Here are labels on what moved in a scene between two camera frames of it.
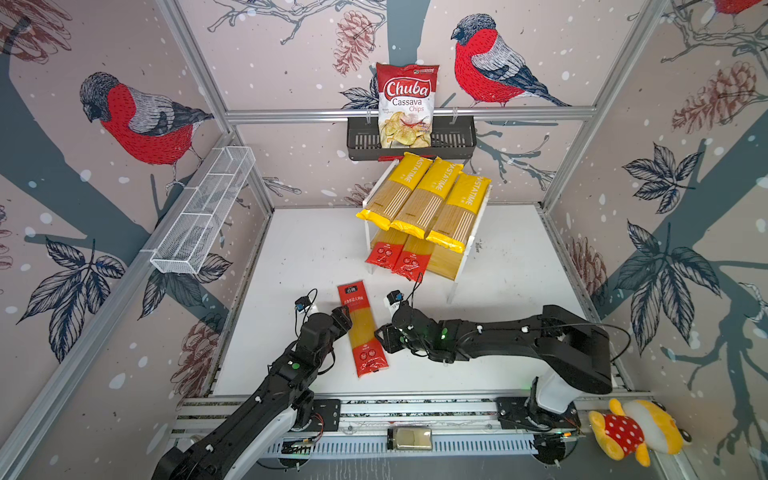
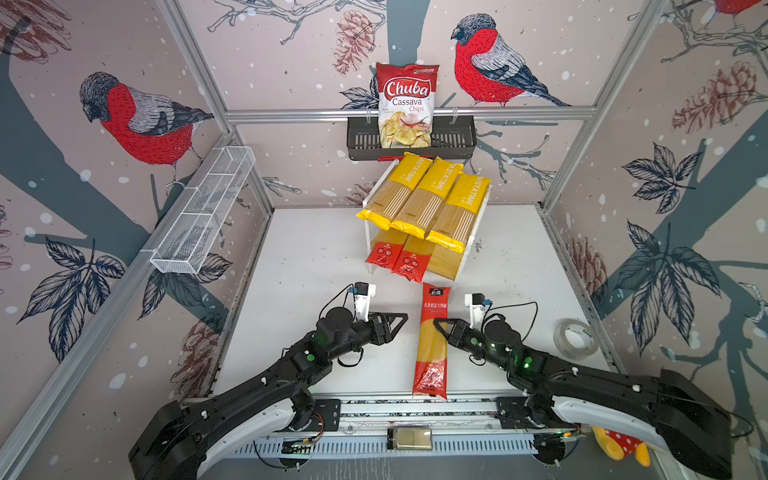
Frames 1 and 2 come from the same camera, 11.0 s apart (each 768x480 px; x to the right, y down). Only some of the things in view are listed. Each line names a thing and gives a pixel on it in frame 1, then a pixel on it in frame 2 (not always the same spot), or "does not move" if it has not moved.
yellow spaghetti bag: x=455 y=224 does not move
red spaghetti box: x=386 y=246 does not move
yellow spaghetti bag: x=406 y=177 does not move
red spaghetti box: x=368 y=354 -> x=430 y=376
